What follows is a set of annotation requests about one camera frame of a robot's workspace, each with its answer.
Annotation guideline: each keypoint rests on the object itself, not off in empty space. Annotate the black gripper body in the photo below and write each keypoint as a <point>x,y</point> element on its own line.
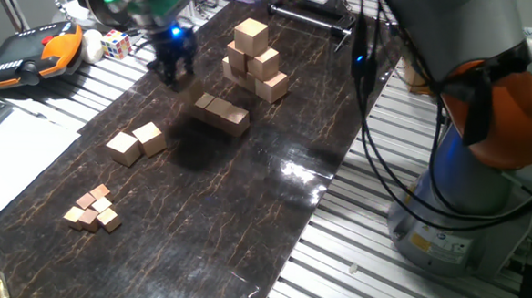
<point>175,48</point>

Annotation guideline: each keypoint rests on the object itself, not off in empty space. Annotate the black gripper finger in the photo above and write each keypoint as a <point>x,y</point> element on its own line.
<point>189,65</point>
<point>169,77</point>

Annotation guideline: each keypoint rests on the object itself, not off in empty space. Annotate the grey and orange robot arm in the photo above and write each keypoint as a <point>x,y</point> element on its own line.
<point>459,31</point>

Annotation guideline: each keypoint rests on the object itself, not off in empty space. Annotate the cardboard box with wood blocks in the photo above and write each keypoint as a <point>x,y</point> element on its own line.
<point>413,79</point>

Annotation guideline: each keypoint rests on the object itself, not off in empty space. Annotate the large wooden cube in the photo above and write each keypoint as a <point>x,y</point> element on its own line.
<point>273,87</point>
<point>251,36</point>
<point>263,64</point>
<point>246,82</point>
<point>228,71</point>
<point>236,56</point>

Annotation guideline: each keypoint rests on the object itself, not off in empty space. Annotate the colourful puzzle cube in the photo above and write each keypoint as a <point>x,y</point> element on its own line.
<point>116,44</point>

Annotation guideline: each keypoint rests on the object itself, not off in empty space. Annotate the white rounded object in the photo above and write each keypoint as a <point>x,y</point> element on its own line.
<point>91,46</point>

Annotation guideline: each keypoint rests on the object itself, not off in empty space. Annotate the black filament spool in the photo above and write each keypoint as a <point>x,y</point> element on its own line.
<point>89,3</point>

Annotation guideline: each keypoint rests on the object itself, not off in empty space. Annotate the small wooden cube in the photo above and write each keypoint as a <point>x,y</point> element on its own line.
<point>89,219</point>
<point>109,218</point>
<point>73,216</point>
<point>85,200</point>
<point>102,204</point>
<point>101,190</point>

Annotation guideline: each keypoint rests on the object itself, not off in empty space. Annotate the black orange teach pendant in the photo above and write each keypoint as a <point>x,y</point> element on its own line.
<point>20,58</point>

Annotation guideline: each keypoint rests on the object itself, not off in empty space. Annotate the dark marble pattern mat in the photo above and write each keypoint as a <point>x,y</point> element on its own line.
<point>197,236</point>

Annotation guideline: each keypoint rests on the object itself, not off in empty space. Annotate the white paper sheets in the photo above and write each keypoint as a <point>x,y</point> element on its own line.
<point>19,163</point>

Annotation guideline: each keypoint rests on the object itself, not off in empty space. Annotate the black metal frame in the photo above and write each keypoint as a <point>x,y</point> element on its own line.
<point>309,21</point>

